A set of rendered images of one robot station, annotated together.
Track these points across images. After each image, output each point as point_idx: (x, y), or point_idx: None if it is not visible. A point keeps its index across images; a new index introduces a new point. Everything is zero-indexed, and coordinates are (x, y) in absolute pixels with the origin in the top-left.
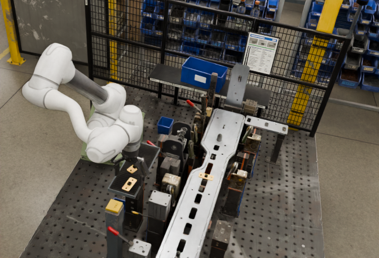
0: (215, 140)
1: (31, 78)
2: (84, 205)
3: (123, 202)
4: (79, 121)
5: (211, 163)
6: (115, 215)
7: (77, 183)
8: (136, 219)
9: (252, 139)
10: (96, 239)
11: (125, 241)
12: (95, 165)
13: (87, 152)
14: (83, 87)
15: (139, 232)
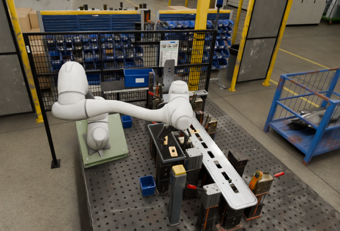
0: None
1: (61, 96)
2: (116, 196)
3: (146, 178)
4: (140, 108)
5: None
6: (184, 176)
7: (97, 185)
8: (168, 182)
9: (198, 101)
10: (146, 213)
11: (202, 190)
12: (99, 167)
13: (177, 123)
14: (91, 98)
15: (169, 192)
